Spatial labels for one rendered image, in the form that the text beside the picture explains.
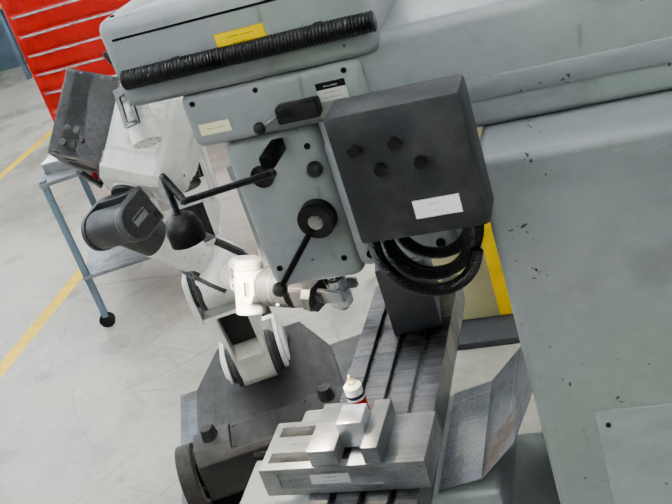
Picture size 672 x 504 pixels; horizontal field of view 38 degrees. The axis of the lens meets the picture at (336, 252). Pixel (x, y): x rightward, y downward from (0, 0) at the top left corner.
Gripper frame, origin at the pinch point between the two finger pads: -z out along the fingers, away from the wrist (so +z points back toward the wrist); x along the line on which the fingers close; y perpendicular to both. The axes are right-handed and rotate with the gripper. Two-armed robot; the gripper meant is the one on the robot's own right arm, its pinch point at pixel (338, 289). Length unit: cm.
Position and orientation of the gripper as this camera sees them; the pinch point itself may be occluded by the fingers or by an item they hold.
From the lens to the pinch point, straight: 196.6
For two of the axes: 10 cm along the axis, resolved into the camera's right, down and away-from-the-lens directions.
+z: -8.3, -0.2, 5.6
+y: 2.8, 8.5, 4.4
